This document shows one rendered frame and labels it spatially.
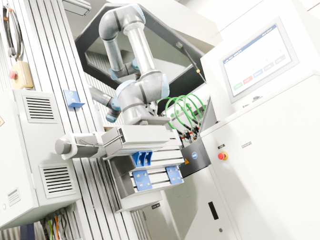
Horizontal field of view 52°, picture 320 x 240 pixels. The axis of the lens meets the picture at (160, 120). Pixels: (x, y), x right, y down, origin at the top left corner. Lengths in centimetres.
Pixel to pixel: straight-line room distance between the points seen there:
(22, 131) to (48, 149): 12
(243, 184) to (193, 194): 34
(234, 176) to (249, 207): 17
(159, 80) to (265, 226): 90
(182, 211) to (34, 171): 109
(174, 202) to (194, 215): 17
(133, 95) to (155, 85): 12
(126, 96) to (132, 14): 44
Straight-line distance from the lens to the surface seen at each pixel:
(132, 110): 158
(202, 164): 194
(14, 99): 137
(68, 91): 159
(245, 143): 178
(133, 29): 177
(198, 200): 200
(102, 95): 208
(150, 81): 163
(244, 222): 186
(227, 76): 218
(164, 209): 219
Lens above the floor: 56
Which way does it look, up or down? 17 degrees up
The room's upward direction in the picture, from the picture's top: 20 degrees counter-clockwise
